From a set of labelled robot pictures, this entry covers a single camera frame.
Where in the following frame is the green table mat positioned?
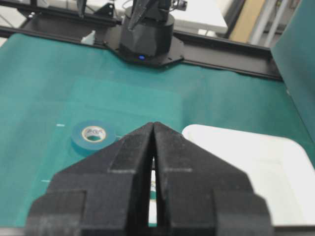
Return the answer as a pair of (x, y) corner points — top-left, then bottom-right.
(0, 34), (315, 228)

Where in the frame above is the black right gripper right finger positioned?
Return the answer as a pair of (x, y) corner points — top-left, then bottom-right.
(154, 122), (274, 236)

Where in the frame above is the black aluminium frame rail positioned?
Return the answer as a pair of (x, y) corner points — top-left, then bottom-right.
(0, 11), (285, 82)

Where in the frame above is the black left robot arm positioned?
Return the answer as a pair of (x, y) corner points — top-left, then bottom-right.
(119, 0), (174, 65)

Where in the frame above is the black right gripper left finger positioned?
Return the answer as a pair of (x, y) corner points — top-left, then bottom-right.
(25, 122), (153, 236)

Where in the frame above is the green backdrop panel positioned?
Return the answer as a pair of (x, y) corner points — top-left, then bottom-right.
(271, 0), (315, 163)

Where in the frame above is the white plastic case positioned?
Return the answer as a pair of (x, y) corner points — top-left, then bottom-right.
(182, 124), (315, 226)

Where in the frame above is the green tape roll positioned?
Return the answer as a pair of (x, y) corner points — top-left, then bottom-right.
(71, 120), (117, 155)

